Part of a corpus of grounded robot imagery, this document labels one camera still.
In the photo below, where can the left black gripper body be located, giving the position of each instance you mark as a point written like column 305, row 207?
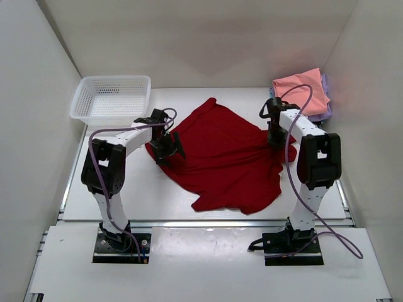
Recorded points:
column 164, row 145

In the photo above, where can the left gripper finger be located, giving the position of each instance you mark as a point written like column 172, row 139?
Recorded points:
column 177, row 145
column 161, row 157

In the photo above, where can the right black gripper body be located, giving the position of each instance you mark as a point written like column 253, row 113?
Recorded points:
column 276, row 136

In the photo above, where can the red t shirt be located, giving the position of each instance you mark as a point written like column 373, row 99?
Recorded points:
column 228, row 162

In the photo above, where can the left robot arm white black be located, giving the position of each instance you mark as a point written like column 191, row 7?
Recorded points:
column 104, row 168

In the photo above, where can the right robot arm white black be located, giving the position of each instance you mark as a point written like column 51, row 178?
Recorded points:
column 318, row 166

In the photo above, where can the folded pink t shirt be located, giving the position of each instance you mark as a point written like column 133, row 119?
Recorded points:
column 293, row 89

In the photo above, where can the folded purple t shirt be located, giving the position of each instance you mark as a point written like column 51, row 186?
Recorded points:
column 324, row 113

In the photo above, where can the white plastic basket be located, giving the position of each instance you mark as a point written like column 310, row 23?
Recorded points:
column 109, row 100

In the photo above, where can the aluminium rail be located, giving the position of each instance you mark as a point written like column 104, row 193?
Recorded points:
column 347, row 222

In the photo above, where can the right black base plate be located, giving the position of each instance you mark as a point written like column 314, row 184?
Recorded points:
column 279, row 251

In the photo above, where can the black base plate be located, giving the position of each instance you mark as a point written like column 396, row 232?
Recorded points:
column 279, row 251
column 107, row 252

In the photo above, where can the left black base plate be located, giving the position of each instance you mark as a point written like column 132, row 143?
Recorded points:
column 107, row 252

